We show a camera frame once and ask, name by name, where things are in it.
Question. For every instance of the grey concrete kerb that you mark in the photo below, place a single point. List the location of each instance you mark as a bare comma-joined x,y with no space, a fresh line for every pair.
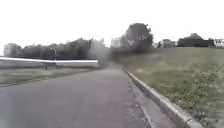
160,100

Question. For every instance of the white guard rail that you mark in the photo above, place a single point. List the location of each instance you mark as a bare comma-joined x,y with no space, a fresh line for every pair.
73,62

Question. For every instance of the white building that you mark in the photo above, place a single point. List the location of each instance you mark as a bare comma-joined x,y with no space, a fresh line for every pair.
219,42

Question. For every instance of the dark building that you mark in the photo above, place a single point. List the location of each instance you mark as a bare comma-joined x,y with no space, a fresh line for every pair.
195,40

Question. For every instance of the row of trees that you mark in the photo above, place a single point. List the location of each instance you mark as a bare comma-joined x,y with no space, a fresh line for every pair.
66,50

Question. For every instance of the pale building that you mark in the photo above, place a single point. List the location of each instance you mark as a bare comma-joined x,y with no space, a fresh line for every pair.
115,42

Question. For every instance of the grass slope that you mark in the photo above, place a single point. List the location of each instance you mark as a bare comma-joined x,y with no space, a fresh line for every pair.
186,73

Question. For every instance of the grey asphalt path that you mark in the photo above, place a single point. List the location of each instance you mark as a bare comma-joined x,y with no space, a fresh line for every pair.
83,100

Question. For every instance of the flat grass strip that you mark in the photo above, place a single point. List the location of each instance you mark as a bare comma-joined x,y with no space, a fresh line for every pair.
33,75

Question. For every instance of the large dark tree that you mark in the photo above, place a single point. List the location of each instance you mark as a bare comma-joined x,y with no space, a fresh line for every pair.
138,36

